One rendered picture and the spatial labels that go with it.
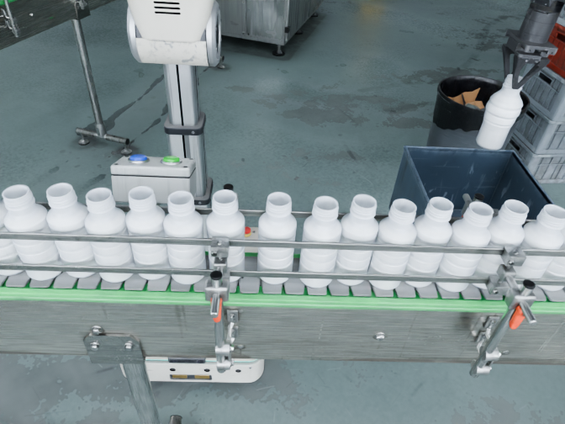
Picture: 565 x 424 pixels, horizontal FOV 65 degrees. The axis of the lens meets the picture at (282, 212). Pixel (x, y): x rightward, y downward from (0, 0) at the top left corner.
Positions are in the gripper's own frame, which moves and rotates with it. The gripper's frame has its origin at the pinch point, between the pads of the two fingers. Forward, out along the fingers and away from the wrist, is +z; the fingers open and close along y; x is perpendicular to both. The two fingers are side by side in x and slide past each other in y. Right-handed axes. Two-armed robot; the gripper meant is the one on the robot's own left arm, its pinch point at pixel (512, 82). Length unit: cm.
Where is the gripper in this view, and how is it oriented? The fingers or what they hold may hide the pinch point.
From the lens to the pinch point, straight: 111.6
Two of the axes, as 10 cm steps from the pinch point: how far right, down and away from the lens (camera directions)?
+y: -0.1, -6.3, 7.8
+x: -10.0, -0.7, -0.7
